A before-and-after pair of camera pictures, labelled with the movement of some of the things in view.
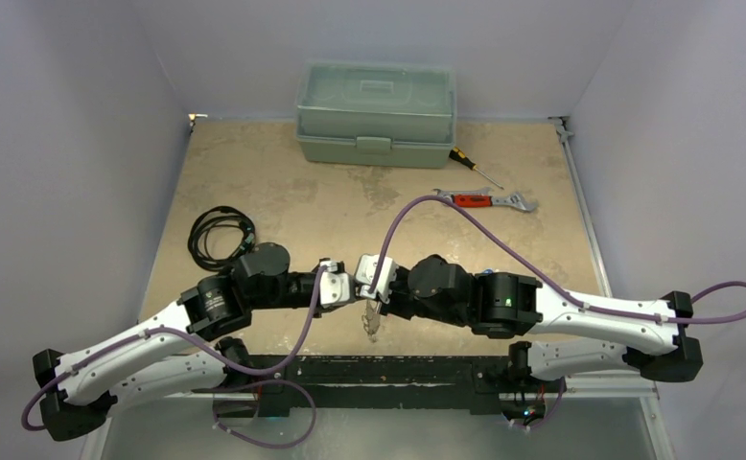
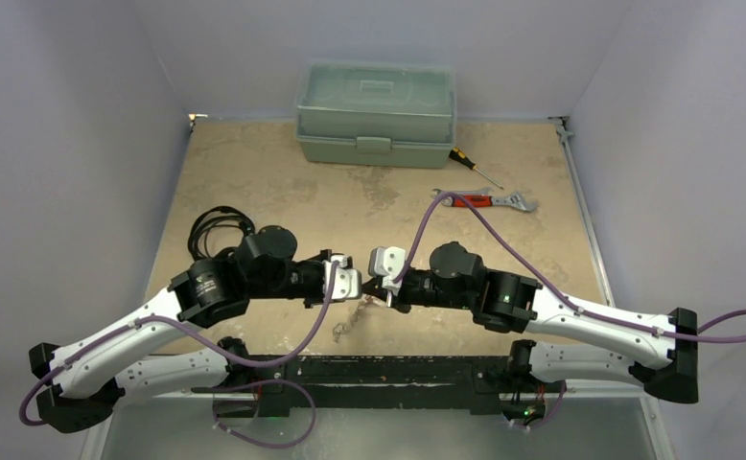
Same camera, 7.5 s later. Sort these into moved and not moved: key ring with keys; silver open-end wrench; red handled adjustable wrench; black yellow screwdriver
Moved: key ring with keys
Not moved: silver open-end wrench; black yellow screwdriver; red handled adjustable wrench
